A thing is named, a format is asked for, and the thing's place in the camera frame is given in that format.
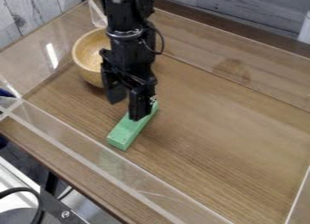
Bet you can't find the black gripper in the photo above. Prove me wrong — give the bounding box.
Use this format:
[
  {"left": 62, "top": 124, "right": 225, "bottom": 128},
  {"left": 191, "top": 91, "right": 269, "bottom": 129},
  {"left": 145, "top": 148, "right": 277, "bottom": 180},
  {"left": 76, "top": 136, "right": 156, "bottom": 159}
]
[{"left": 98, "top": 29, "right": 157, "bottom": 122}]

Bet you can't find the green rectangular block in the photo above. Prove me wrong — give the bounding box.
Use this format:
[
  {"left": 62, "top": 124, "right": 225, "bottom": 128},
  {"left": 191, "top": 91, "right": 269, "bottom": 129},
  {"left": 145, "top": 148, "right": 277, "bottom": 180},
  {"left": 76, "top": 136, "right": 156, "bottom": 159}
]
[{"left": 106, "top": 102, "right": 159, "bottom": 151}]

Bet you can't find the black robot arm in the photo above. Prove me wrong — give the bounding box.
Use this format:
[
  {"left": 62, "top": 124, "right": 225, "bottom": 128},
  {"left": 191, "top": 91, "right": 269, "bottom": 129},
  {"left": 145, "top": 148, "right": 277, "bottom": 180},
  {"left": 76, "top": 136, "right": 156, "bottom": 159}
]
[{"left": 98, "top": 0, "right": 159, "bottom": 122}]

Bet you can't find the brown wooden bowl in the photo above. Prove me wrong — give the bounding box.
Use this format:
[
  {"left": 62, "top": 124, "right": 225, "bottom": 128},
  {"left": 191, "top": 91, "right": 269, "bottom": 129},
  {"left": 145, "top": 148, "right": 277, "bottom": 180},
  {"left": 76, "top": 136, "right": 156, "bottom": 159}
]
[{"left": 70, "top": 28, "right": 109, "bottom": 88}]

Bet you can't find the black table leg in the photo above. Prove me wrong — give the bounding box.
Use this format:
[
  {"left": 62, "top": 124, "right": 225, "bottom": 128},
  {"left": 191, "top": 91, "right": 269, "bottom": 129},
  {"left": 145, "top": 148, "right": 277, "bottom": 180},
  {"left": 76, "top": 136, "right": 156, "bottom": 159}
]
[{"left": 45, "top": 172, "right": 58, "bottom": 195}]

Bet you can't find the clear acrylic tray enclosure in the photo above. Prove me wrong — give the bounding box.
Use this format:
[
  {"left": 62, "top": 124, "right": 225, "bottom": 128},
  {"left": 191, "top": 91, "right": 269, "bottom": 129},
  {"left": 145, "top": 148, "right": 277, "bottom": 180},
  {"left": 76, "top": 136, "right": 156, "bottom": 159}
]
[{"left": 0, "top": 5, "right": 310, "bottom": 224}]

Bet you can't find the black metal bracket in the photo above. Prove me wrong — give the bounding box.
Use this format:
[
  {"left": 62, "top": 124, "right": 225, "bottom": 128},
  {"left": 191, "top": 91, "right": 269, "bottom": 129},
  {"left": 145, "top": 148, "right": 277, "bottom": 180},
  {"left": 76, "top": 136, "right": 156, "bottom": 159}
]
[{"left": 38, "top": 190, "right": 89, "bottom": 224}]

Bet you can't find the black cable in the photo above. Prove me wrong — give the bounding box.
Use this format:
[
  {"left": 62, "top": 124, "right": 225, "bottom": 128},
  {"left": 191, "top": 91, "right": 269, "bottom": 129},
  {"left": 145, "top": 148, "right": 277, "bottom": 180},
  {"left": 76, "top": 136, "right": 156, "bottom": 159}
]
[{"left": 0, "top": 186, "right": 45, "bottom": 224}]

